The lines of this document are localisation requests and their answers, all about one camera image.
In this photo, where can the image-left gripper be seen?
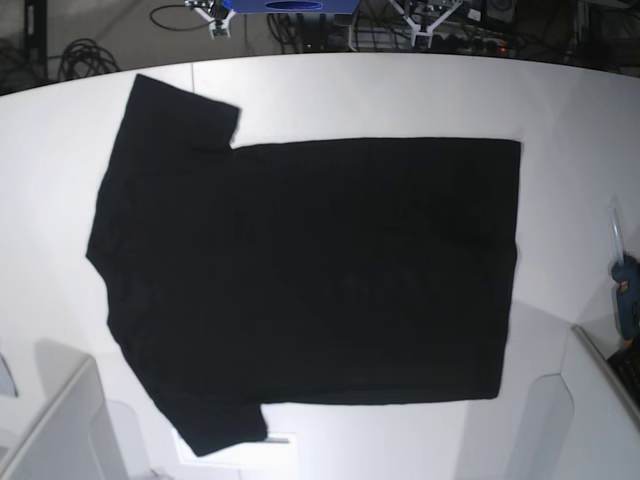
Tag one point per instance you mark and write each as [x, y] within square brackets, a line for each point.
[216, 14]

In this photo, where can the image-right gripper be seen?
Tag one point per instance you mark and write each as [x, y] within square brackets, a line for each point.
[424, 17]

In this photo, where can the black T-shirt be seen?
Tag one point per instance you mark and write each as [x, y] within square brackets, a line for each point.
[366, 271]

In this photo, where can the blue box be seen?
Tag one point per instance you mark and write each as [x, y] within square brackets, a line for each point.
[293, 6]

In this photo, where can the power strip with red light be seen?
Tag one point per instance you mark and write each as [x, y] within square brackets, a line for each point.
[474, 45]

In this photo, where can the blue glue gun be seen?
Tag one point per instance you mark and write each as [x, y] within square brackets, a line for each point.
[625, 273]

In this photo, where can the black keyboard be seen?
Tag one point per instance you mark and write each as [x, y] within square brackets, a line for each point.
[626, 365]

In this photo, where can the white partition panel right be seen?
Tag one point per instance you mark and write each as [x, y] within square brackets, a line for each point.
[579, 423]

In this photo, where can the white partition panel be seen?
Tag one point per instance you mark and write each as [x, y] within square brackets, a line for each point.
[579, 423]
[71, 437]

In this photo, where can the white partition panel left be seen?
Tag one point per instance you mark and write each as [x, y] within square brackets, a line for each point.
[71, 437]

